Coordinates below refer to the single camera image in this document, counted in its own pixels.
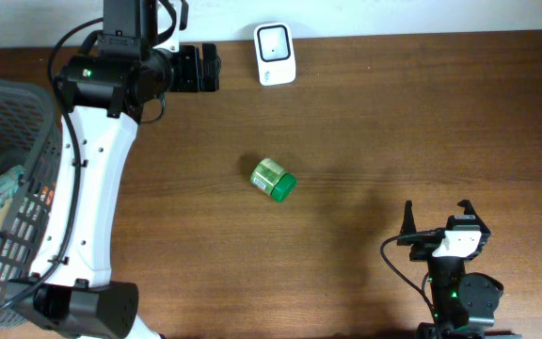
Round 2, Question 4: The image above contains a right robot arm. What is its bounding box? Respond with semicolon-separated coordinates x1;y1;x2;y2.
397;200;519;339

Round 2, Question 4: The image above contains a left black camera cable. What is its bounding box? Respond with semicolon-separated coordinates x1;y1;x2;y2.
0;17;104;339

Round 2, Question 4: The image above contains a white barcode scanner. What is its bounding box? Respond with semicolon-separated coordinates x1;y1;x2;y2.
253;23;296;87

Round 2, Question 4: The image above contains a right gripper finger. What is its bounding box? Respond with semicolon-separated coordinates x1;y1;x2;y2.
400;201;416;235
457;200;476;216

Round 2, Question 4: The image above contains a small orange carton box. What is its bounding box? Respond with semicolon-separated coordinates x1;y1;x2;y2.
40;186;56;206

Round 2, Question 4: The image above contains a grey plastic mesh basket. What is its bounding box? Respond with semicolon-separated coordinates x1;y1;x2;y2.
0;79;62;305

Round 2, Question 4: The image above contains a right black camera cable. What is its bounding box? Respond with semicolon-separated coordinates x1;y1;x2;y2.
379;234;441;326

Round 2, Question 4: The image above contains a green lidded jar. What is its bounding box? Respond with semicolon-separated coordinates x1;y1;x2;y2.
250;158;297;202

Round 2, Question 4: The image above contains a black camera cable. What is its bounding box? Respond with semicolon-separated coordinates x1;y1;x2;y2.
379;234;441;326
0;17;104;339

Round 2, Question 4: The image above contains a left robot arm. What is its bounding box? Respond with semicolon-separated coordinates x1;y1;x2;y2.
7;1;221;338

